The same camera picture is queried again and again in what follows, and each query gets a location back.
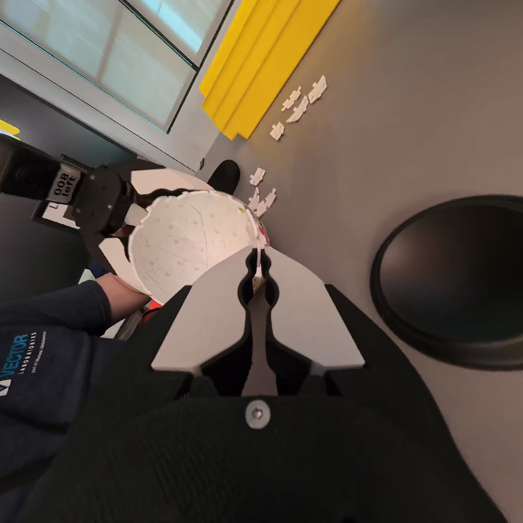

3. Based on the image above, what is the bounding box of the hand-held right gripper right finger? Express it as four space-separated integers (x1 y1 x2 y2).
261 246 366 396

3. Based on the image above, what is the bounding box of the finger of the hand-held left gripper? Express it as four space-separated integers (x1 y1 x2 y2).
129 160 216 207
84 229 137 284

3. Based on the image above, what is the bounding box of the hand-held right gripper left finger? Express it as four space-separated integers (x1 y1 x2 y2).
151 246 262 396

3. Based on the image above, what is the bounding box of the colourful puzzle ball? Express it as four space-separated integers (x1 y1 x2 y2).
128 190 271 306

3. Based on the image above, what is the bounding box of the person's left forearm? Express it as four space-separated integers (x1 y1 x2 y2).
0 280 144 523

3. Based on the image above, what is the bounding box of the black round ball stand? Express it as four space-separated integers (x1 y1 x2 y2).
370 195 523 371

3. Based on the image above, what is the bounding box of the pile of loose puzzle pieces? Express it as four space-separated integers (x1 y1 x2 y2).
247 75 328 218

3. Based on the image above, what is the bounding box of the person's left hand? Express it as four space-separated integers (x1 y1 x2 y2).
96 273 153 308

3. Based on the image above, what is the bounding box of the black rounded object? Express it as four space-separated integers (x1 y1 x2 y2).
206 159 241 196

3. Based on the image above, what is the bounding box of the yellow panel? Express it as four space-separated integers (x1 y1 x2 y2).
199 0 342 141

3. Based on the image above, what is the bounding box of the glass partition window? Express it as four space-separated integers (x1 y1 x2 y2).
0 0 246 174

